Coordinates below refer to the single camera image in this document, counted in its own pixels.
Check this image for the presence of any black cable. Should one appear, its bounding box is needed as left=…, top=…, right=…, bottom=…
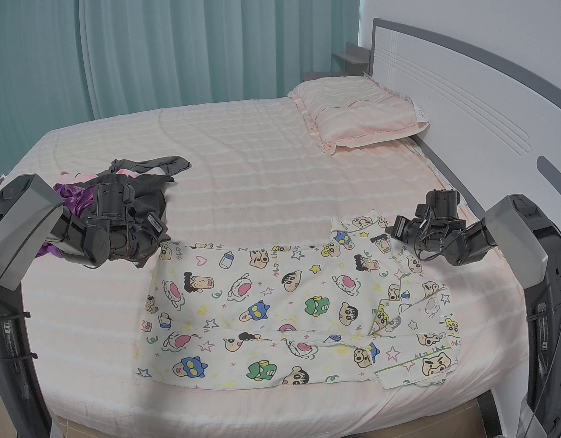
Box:
left=417, top=244, right=447, bottom=262

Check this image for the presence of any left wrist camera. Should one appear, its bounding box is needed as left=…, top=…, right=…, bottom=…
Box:
left=145, top=213, right=168, bottom=237

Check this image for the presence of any bed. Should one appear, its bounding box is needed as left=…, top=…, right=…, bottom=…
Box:
left=0, top=16, right=561, bottom=438

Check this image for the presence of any pink striped pillow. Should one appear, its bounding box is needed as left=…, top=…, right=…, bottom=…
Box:
left=287, top=73, right=431, bottom=156

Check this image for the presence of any pink garment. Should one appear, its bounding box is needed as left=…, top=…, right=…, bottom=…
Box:
left=59, top=166, right=166, bottom=184

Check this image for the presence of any dark grey garment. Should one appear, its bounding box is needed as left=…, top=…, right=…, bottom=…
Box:
left=85, top=155, right=193, bottom=269

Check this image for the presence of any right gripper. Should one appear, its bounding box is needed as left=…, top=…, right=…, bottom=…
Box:
left=385, top=216, right=430, bottom=249

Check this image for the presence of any grey bedside shelf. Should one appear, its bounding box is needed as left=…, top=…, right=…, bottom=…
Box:
left=303, top=43, right=371, bottom=81

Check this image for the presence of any purple satin garment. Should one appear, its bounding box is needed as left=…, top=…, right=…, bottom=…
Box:
left=34, top=182, right=99, bottom=260

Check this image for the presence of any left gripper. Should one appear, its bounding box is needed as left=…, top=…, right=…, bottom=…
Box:
left=122, top=225, right=166, bottom=266

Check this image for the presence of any blue-green curtain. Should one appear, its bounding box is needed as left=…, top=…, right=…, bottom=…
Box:
left=0, top=0, right=95, bottom=178
left=77, top=0, right=364, bottom=120

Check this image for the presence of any white printed pyjama top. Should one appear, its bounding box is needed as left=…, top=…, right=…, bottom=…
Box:
left=134, top=208, right=464, bottom=391

